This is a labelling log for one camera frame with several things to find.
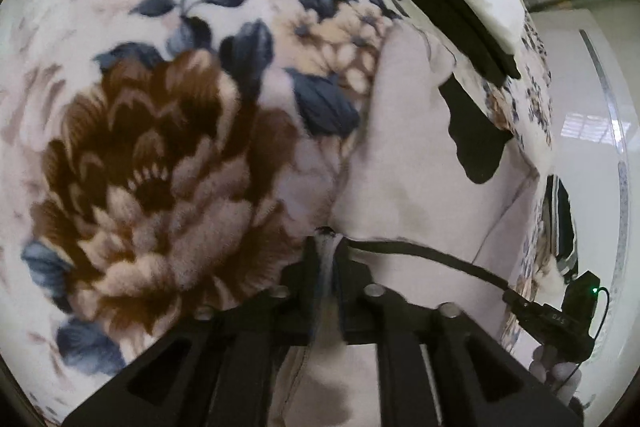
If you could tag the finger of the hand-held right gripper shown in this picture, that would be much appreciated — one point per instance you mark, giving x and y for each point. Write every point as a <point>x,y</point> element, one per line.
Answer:
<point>430,257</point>

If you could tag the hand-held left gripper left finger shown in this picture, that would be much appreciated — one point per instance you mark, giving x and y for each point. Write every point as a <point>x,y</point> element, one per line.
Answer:
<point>303,279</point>

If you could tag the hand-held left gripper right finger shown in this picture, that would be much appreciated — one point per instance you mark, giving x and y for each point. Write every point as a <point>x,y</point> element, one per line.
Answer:
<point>351,278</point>

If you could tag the light lilac garment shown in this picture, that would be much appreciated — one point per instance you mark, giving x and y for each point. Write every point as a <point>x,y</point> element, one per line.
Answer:
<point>420,187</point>

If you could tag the person's right hand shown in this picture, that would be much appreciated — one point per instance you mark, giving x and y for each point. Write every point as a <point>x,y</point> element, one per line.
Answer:
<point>552,372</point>

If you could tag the black striped cloth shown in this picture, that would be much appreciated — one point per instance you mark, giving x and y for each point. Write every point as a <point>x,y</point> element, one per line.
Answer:
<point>562,227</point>

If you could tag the floral fleece blanket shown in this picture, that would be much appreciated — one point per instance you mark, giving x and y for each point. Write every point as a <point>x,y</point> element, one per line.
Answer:
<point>150,107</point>

